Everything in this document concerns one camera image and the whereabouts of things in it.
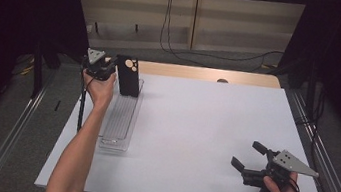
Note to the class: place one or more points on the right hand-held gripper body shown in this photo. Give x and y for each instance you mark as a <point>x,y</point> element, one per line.
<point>283,165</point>

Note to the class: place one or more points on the dark table grommet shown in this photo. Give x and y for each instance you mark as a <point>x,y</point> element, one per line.
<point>222,80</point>

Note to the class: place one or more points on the black phone case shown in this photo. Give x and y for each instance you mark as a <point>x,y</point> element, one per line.
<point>128,80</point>

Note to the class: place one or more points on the clear plastic tray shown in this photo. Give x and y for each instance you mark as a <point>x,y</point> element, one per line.
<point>121,122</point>

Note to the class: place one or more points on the white table mat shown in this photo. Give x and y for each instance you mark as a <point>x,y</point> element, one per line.
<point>208,121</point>

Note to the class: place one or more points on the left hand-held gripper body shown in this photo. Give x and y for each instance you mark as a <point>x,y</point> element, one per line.
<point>97,64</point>

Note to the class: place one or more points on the small black floor piece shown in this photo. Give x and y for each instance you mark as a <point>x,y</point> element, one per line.
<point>57,105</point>

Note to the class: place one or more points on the black metal stand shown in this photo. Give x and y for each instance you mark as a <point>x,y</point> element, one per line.
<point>38,70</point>

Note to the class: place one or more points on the person's left hand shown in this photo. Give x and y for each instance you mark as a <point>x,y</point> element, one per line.
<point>100,91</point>

